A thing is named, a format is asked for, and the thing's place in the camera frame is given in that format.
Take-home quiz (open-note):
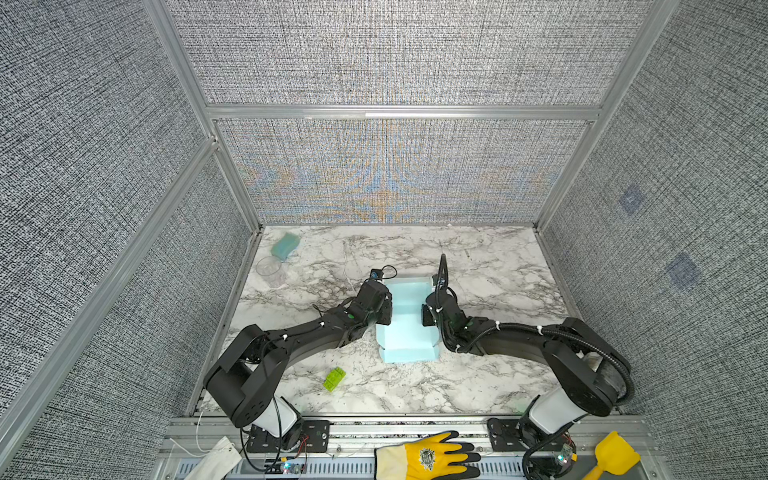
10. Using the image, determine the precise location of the light blue paper box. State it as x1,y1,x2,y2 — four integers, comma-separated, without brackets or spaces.
376,276,440,364

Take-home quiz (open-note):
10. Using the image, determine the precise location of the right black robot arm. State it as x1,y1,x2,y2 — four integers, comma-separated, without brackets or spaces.
423,288,635,435

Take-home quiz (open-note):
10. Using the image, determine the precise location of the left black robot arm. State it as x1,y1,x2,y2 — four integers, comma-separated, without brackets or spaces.
203,280,392,438

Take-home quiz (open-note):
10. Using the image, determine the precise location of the green toy brick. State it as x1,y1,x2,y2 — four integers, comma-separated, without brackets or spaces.
323,367,346,392

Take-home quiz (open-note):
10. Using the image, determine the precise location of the teal sponge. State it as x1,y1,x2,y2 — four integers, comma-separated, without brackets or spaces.
270,232,301,262

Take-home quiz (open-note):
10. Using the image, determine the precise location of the yellow black work glove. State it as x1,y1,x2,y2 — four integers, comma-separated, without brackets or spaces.
374,430,481,480

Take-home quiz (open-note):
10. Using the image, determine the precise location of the yellow plastic scoop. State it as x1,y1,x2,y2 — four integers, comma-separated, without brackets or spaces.
583,431,641,480

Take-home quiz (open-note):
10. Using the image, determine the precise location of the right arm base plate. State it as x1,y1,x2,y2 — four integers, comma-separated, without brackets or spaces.
486,417,578,465

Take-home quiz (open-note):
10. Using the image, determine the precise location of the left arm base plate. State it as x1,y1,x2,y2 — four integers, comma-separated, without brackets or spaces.
246,420,330,455

